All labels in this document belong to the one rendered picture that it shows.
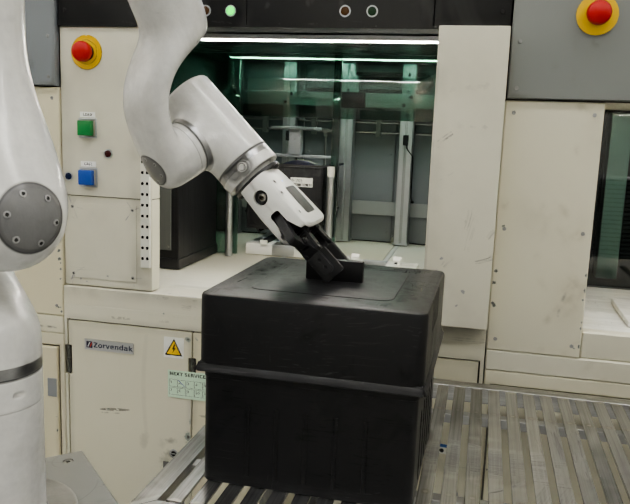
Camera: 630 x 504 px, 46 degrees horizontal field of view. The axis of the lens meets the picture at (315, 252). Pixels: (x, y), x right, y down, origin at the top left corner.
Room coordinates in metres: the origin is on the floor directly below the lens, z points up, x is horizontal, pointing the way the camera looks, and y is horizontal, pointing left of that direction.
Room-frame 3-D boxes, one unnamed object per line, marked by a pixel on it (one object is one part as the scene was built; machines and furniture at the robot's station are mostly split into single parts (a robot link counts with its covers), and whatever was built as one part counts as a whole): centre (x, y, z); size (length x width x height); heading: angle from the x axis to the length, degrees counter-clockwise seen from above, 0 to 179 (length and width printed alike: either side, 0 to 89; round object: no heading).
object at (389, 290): (1.00, -0.03, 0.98); 0.29 x 0.29 x 0.13; 77
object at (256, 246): (2.06, 0.06, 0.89); 0.22 x 0.21 x 0.04; 167
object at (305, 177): (2.06, 0.06, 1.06); 0.24 x 0.20 x 0.32; 77
